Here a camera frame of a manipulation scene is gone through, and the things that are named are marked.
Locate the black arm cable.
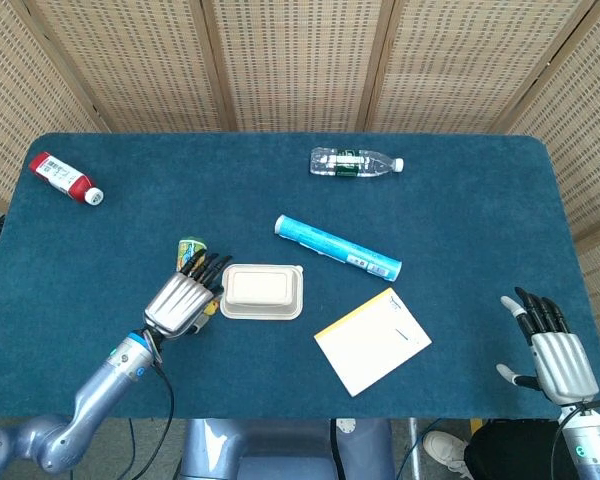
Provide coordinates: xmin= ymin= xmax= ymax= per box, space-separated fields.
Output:
xmin=122 ymin=344 xmax=176 ymax=480

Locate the blue felt table cover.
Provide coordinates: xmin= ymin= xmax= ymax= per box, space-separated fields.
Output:
xmin=0 ymin=132 xmax=600 ymax=420

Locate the orange juice bottle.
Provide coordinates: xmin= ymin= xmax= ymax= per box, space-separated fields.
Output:
xmin=176 ymin=237 xmax=209 ymax=275

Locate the blue-grey robot torso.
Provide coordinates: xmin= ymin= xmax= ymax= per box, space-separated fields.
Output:
xmin=177 ymin=417 xmax=396 ymax=480

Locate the white notepad yellow edge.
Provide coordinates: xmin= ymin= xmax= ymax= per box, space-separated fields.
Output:
xmin=313 ymin=287 xmax=433 ymax=398

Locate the beige lidded food container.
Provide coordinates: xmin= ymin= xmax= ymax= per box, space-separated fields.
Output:
xmin=219 ymin=263 xmax=305 ymax=321

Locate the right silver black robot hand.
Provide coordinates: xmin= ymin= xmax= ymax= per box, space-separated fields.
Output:
xmin=496 ymin=287 xmax=600 ymax=406

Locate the red bottle white cap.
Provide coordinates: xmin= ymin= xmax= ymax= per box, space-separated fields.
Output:
xmin=28 ymin=151 xmax=105 ymax=205

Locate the silver metal table leg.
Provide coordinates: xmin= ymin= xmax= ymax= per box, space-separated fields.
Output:
xmin=408 ymin=418 xmax=424 ymax=480

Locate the light blue cardboard tube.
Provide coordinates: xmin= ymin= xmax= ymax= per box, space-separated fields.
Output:
xmin=273 ymin=214 xmax=404 ymax=282

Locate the white sneaker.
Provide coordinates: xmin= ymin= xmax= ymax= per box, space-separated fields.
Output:
xmin=422 ymin=430 xmax=474 ymax=479

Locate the clear water bottle green label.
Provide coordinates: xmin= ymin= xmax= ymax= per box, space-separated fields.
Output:
xmin=309 ymin=146 xmax=406 ymax=179

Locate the woven bamboo folding screen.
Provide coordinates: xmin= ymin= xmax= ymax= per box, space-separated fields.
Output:
xmin=0 ymin=0 xmax=600 ymax=361

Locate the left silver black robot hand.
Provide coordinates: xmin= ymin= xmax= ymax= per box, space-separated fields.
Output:
xmin=143 ymin=253 xmax=234 ymax=340

